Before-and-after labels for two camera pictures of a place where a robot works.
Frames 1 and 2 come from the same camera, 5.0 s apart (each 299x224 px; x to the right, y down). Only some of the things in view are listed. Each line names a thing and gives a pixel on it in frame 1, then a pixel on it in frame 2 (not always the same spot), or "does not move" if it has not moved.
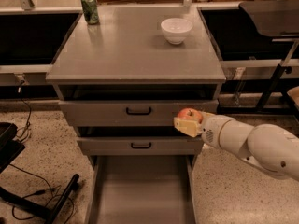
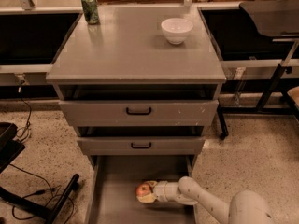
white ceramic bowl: x=176 y=30 does not move
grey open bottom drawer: x=141 y=189 does not move
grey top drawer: x=130 y=112 does not move
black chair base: x=10 y=147 does not move
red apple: x=191 y=114 to x=143 y=189
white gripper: x=212 y=130 to x=161 y=191
